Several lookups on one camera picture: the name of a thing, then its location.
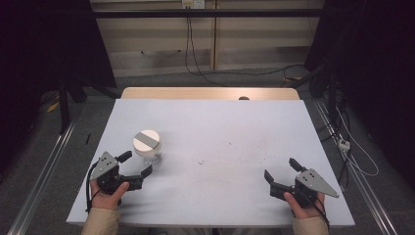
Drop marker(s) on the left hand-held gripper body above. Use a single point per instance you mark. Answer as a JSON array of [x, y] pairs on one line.
[[105, 166]]

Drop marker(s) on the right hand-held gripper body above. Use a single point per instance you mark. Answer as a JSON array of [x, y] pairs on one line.
[[311, 183]]

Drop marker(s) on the clear glass jar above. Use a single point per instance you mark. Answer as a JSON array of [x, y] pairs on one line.
[[154, 158]]

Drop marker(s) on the person's right hand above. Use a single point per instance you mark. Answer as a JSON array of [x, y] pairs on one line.
[[305, 212]]

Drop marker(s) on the person's left hand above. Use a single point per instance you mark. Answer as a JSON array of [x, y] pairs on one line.
[[106, 200]]

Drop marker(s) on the white power strip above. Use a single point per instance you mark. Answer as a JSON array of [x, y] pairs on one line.
[[344, 144]]

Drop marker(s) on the white board sheet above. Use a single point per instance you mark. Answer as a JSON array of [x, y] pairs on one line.
[[215, 137]]

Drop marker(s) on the black metal stand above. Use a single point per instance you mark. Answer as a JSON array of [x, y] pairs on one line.
[[64, 107]]

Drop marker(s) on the yellow floor tape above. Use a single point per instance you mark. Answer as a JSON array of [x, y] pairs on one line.
[[53, 106]]

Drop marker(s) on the light wooden table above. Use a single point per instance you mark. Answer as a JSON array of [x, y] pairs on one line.
[[195, 93]]

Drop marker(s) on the black curtain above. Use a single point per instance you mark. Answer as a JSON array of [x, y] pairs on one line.
[[375, 65], [42, 49]]

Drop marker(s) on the black horizontal metal bar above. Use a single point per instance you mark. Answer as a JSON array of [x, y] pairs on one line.
[[212, 13]]

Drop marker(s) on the aluminium floor rail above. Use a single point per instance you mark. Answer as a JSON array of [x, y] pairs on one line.
[[359, 176], [42, 182]]

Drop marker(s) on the light wooden wall strip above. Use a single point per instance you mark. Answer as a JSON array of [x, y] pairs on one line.
[[214, 36]]

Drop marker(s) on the white wall socket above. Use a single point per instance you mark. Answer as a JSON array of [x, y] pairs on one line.
[[193, 4]]

